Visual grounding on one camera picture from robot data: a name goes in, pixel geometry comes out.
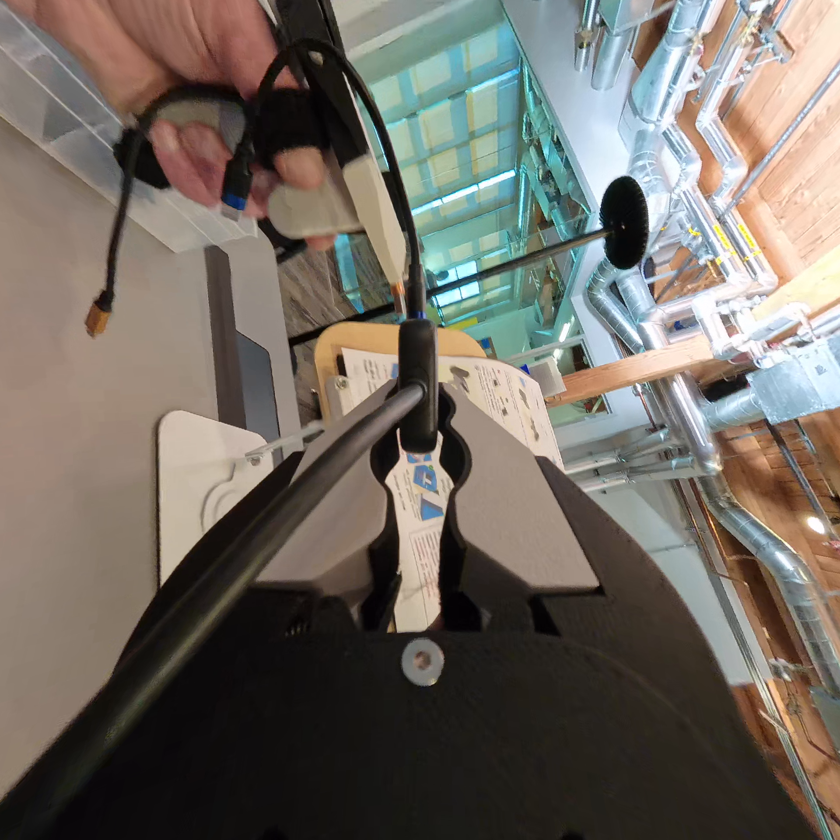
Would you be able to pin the person's left hand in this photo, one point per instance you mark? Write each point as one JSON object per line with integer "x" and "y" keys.
{"x": 171, "y": 66}

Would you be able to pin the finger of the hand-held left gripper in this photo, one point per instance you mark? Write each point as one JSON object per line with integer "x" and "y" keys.
{"x": 374, "y": 217}

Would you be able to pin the black pole stand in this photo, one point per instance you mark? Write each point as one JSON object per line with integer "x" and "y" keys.
{"x": 591, "y": 230}

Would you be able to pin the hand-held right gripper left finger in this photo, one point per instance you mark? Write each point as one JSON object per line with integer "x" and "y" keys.
{"x": 315, "y": 538}

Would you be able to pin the printed instruction sheet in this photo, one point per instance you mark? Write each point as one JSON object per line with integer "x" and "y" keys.
{"x": 433, "y": 525}

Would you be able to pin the white stand base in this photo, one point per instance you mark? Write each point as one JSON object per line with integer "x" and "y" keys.
{"x": 197, "y": 486}

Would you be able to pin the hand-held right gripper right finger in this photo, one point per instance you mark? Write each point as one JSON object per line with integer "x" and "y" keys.
{"x": 525, "y": 525}

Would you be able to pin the clear plastic bin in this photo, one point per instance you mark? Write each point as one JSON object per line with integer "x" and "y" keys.
{"x": 92, "y": 145}

